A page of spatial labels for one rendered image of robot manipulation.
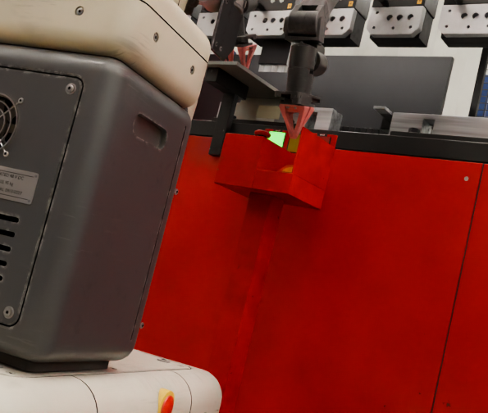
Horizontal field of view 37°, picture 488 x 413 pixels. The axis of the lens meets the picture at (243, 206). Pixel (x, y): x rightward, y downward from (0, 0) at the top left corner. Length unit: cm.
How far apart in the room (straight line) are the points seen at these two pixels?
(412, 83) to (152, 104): 163
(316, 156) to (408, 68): 99
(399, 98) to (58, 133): 174
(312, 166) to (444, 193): 30
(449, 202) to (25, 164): 99
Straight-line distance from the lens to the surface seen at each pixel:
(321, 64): 169
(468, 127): 182
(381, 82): 258
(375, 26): 201
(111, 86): 93
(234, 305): 162
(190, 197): 201
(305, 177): 160
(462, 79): 659
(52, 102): 95
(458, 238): 163
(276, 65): 217
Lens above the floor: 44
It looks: 6 degrees up
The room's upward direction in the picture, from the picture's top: 14 degrees clockwise
